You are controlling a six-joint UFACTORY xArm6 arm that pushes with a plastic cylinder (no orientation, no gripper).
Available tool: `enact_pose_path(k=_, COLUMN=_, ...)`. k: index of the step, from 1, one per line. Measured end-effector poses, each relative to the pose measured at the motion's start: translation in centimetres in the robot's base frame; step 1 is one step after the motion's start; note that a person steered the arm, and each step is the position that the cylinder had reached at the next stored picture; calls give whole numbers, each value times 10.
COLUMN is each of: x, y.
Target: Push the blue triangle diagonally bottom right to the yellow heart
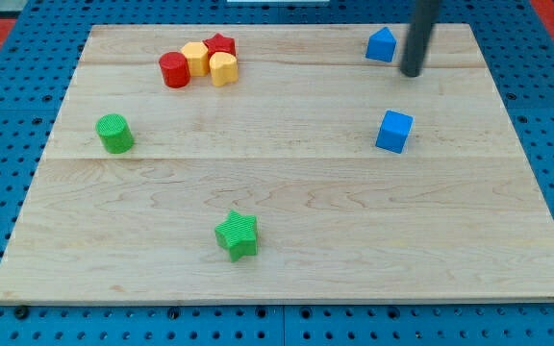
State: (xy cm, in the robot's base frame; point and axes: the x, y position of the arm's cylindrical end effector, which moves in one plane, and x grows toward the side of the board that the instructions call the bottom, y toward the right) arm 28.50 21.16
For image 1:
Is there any yellow heart block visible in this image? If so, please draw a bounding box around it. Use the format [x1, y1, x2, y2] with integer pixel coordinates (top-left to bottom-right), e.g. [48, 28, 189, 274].
[209, 52, 239, 87]

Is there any blue triangle block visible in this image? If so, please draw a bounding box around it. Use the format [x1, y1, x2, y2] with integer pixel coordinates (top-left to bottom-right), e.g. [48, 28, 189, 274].
[365, 27, 397, 62]

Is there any wooden board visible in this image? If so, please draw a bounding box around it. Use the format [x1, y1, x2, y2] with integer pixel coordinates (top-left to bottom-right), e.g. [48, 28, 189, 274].
[0, 24, 554, 307]

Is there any green star block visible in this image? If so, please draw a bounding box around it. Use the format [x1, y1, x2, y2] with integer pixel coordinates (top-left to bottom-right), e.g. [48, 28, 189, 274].
[214, 210, 258, 262]

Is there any blue cube block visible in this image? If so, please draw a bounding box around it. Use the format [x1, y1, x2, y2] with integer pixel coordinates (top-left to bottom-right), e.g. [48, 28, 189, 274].
[375, 111, 414, 154]

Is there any red star block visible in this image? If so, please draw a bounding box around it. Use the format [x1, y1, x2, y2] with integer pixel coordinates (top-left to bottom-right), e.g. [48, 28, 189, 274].
[203, 33, 237, 57]

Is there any yellow hexagon block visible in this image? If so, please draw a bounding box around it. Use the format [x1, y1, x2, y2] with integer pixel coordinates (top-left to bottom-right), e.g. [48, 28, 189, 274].
[181, 41, 210, 77]

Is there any red cylinder block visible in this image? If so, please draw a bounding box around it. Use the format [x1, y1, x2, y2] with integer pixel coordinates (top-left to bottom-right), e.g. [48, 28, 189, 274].
[159, 52, 190, 88]

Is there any green cylinder block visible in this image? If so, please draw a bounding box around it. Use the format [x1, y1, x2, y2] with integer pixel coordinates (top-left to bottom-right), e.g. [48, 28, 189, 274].
[95, 113, 135, 154]

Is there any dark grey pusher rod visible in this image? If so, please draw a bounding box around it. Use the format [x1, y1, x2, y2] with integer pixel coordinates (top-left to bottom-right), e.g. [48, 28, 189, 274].
[399, 0, 441, 78]

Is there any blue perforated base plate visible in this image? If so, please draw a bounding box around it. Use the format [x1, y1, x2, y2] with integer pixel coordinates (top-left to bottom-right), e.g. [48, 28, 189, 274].
[0, 0, 554, 345]

